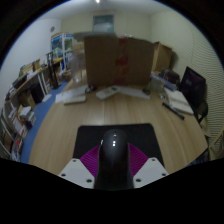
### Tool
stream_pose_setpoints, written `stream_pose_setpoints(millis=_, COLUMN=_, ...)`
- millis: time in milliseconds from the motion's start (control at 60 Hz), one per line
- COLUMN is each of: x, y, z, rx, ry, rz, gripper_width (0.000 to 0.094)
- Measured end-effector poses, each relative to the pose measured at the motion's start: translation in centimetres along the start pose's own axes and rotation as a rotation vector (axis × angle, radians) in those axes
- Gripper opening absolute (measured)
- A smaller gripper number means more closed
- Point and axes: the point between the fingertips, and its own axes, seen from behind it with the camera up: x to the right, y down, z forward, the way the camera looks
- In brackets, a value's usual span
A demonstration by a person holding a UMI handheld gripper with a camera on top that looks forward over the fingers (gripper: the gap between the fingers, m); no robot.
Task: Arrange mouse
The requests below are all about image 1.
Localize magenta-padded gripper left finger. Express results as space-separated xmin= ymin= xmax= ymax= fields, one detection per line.
xmin=58 ymin=143 xmax=102 ymax=189

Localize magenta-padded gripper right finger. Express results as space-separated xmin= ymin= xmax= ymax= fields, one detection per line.
xmin=128 ymin=143 xmax=170 ymax=189

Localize black computer mouse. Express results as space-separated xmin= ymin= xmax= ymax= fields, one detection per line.
xmin=94 ymin=128 xmax=135 ymax=191

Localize black mouse pad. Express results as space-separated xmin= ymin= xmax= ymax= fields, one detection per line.
xmin=72 ymin=123 xmax=165 ymax=168

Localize black pen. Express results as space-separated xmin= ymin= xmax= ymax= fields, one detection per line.
xmin=161 ymin=101 xmax=186 ymax=121

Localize white open notebook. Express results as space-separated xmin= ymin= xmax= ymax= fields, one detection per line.
xmin=163 ymin=87 xmax=195 ymax=116

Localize white paper sheet with writing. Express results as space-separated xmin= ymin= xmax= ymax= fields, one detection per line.
xmin=54 ymin=85 xmax=88 ymax=104

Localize black chair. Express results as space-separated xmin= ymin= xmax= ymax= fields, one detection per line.
xmin=196 ymin=99 xmax=210 ymax=125

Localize plain grey paper sheet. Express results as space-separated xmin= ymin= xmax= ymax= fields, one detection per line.
xmin=114 ymin=84 xmax=151 ymax=100

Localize white handheld device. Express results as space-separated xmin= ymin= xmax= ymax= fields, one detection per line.
xmin=95 ymin=85 xmax=119 ymax=101

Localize black monitor screen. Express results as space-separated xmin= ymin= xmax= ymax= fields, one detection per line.
xmin=179 ymin=65 xmax=207 ymax=109

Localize wooden side desk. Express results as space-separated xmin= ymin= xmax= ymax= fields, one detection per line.
xmin=8 ymin=59 xmax=64 ymax=111

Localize black floor stand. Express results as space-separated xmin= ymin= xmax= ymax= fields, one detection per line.
xmin=45 ymin=51 xmax=62 ymax=90

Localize small cardboard box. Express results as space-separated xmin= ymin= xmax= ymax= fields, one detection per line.
xmin=151 ymin=41 xmax=174 ymax=73

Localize large cardboard box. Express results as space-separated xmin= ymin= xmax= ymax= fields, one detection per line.
xmin=83 ymin=34 xmax=156 ymax=88

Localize blue white display cabinet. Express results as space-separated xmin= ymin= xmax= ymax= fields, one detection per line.
xmin=50 ymin=32 xmax=74 ymax=61

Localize frosted glass door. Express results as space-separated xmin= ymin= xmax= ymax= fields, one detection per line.
xmin=92 ymin=14 xmax=115 ymax=33

